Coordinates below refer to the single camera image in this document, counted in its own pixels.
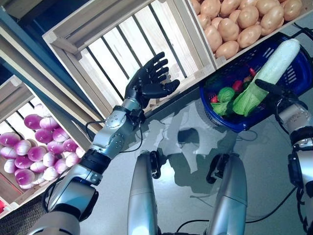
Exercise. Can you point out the blue plastic shopping basket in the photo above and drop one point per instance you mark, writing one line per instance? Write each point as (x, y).
(244, 123)

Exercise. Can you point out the small yellow orange vegetable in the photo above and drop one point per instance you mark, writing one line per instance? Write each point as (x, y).
(247, 79)

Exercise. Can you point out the silver robot leg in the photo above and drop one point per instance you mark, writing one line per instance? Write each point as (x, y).
(141, 200)
(231, 200)

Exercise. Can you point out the small red tomato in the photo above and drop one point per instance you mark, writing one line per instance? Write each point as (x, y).
(237, 86)

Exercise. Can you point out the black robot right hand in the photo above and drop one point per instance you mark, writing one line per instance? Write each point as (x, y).
(269, 87)

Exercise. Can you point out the small green round vegetable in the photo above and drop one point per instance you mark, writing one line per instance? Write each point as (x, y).
(226, 94)

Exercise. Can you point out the tan plastic potato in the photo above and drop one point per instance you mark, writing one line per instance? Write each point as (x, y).
(249, 36)
(227, 49)
(272, 17)
(212, 38)
(204, 20)
(210, 7)
(267, 6)
(228, 29)
(292, 8)
(248, 17)
(227, 6)

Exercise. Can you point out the red chili pepper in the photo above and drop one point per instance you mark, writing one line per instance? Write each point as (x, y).
(252, 71)

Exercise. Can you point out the silver robot left leg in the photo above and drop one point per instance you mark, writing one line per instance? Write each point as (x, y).
(141, 200)

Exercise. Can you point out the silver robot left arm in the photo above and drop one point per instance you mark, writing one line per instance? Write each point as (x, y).
(110, 137)

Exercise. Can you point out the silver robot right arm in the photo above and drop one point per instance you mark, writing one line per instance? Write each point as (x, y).
(293, 115)

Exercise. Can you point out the silver robot right leg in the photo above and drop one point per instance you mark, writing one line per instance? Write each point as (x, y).
(231, 200)

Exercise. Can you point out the tiny red vegetable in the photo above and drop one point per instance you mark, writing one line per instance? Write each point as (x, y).
(214, 99)

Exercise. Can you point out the purple white plastic onion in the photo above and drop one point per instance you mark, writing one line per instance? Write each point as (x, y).
(72, 159)
(49, 123)
(60, 134)
(23, 147)
(40, 109)
(24, 175)
(23, 161)
(70, 145)
(50, 159)
(33, 121)
(61, 165)
(7, 152)
(9, 139)
(79, 151)
(10, 166)
(55, 146)
(36, 153)
(38, 166)
(50, 173)
(44, 135)

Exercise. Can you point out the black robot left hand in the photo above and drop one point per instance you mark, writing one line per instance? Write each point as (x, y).
(149, 78)

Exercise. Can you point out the wooden display stand dark posts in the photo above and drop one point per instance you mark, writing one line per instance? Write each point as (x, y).
(36, 77)

